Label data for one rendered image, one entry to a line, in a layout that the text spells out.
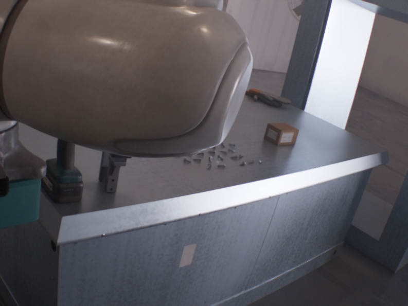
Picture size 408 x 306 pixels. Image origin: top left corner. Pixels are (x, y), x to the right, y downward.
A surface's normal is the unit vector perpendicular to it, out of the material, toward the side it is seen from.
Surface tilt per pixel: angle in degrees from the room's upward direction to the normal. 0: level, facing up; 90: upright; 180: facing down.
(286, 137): 90
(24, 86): 103
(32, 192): 90
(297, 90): 90
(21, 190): 90
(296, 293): 0
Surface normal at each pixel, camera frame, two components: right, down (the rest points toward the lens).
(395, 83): -0.74, 0.04
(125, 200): 0.23, -0.92
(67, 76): -0.15, 0.26
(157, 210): 0.71, 0.00
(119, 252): 0.67, 0.39
